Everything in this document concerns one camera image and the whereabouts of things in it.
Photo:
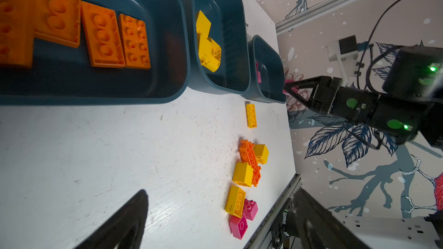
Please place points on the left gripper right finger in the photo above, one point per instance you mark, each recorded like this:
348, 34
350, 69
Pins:
317, 228

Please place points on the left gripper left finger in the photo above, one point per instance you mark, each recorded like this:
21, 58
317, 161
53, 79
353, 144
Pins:
124, 229

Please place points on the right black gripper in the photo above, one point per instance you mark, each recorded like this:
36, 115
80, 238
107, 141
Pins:
339, 102

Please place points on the pink lego top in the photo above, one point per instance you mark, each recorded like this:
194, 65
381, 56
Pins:
258, 73

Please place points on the pink lego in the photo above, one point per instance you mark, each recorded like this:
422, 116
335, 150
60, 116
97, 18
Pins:
258, 73
238, 226
250, 209

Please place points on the yellow long lego brick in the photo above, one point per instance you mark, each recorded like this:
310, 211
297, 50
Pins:
251, 116

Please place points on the orange fence lego piece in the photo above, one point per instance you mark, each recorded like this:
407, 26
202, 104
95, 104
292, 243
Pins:
247, 153

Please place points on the yellow square lego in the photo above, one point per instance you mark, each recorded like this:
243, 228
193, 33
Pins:
203, 25
261, 153
243, 174

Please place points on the orange long lego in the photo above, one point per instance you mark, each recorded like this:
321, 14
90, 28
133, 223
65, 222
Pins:
58, 21
17, 33
135, 44

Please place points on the orange long lego diagonal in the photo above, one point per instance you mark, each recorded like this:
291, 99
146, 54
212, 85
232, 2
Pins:
102, 36

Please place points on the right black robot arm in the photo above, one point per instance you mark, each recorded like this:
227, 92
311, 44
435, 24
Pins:
411, 101

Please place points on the right teal bin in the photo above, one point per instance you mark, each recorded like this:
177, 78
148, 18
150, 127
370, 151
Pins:
272, 73

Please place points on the teal bin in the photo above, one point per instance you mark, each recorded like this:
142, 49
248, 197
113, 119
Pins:
272, 73
228, 29
62, 75

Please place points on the middle teal bin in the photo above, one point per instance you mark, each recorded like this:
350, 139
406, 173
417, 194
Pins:
228, 29

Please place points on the left teal bin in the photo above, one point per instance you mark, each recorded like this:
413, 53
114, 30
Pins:
62, 75

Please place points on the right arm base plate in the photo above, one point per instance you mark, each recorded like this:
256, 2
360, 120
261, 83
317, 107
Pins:
386, 233

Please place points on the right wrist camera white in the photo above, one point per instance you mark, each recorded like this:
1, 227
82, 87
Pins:
345, 52

